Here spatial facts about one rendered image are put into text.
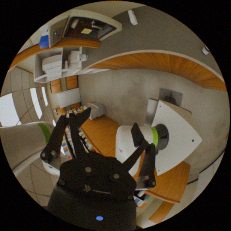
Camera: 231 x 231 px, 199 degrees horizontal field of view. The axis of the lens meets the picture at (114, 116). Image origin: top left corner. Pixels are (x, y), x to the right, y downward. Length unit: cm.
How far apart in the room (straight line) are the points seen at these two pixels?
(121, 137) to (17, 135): 32
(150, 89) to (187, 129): 126
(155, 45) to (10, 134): 66
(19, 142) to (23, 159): 3
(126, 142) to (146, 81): 134
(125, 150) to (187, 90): 136
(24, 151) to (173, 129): 46
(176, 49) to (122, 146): 61
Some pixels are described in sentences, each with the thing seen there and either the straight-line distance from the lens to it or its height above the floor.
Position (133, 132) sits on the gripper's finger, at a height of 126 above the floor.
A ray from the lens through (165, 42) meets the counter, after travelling 55.
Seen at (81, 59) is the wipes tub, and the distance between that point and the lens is 123.
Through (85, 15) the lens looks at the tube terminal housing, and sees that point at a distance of 68.
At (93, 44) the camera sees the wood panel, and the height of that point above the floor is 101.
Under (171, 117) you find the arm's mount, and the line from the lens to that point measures 34.
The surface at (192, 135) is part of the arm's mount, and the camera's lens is 28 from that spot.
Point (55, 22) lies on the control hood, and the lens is 60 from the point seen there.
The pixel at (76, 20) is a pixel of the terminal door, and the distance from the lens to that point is 69.
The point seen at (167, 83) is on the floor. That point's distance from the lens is 139.
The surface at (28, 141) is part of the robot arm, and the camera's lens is 19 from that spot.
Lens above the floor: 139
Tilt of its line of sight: 37 degrees down
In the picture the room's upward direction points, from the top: 116 degrees counter-clockwise
